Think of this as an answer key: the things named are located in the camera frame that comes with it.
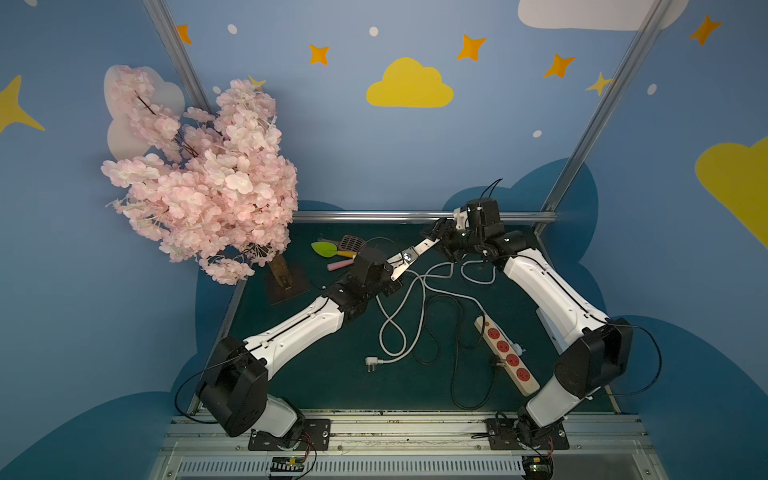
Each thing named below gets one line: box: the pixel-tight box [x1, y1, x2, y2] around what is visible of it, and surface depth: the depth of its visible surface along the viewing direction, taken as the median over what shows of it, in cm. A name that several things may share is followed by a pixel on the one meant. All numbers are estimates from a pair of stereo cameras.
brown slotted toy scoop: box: [338, 235, 366, 253], surface depth 117 cm
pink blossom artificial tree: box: [101, 65, 298, 285], surface depth 60 cm
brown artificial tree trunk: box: [268, 254, 293, 290], surface depth 99 cm
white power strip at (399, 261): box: [386, 238, 440, 281], surface depth 70 cm
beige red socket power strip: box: [474, 315, 540, 397], surface depth 88 cm
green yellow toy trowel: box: [311, 241, 357, 258], surface depth 117 cm
